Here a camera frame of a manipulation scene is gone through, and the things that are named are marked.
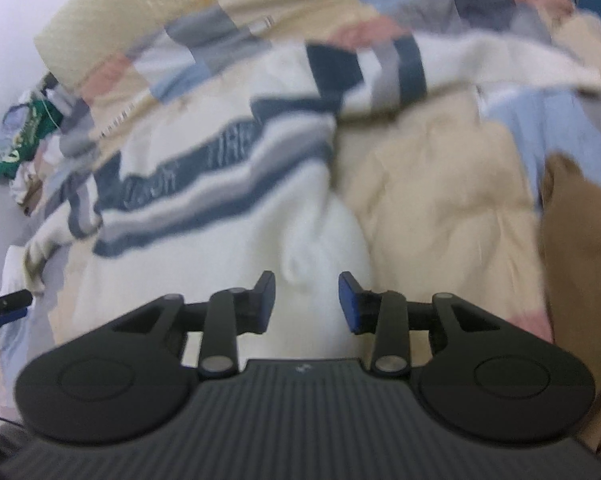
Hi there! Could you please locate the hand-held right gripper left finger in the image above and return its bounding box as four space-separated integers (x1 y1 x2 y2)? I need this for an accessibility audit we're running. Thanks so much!
100 271 277 380

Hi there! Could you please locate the cream navy-striped sweater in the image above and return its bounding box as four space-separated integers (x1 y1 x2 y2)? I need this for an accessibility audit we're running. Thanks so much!
23 30 601 361

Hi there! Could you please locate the brown cloth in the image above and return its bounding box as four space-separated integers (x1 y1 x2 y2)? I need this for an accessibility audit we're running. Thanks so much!
537 152 601 466

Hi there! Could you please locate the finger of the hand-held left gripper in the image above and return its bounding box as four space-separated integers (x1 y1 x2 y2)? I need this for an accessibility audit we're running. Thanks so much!
0 307 29 337
0 288 34 312

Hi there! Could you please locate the white crumpled cloth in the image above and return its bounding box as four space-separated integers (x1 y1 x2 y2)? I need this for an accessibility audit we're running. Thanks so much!
8 160 47 217

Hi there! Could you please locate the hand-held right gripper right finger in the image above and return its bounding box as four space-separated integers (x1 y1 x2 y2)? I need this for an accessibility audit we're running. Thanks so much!
339 271 511 379

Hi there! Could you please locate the clear plastic bag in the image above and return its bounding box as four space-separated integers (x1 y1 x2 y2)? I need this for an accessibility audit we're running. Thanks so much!
0 102 36 151

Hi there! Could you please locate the green printed bag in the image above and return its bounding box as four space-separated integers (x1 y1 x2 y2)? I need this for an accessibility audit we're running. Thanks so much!
0 100 64 184

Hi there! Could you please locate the patchwork quilt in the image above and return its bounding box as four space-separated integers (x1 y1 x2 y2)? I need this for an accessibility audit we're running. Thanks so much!
0 0 601 411

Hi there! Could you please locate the cream quilted headboard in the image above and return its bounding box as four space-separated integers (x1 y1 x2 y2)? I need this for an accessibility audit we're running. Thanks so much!
33 0 261 89

